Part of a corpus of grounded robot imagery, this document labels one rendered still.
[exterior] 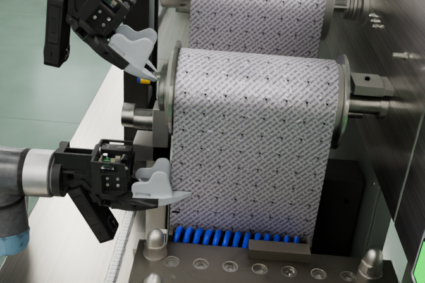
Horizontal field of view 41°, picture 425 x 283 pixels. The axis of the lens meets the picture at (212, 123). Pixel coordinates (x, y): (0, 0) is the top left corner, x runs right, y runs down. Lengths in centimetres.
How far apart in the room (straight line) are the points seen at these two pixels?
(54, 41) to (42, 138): 244
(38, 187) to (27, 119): 260
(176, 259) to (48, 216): 39
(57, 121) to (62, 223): 231
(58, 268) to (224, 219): 32
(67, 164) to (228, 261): 29
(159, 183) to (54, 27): 28
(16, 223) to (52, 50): 29
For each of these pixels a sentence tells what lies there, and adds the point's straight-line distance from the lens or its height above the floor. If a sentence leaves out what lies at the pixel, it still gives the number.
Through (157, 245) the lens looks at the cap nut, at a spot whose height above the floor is 106.
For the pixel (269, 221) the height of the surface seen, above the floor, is 106.
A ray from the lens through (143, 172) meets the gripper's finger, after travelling 91.
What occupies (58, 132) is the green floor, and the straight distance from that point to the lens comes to 334.
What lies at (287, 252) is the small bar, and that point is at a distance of 89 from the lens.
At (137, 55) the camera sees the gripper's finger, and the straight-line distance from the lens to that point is 84.
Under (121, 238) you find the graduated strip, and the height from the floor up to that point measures 90.
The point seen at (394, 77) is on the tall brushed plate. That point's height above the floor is 130.
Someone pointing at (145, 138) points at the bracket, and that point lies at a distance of 97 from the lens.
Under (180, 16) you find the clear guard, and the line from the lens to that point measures 186.
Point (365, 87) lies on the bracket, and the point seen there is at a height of 129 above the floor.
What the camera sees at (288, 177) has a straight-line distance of 88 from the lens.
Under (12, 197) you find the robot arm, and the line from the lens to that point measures 95.
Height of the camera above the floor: 162
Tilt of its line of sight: 28 degrees down
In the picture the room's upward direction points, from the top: 4 degrees clockwise
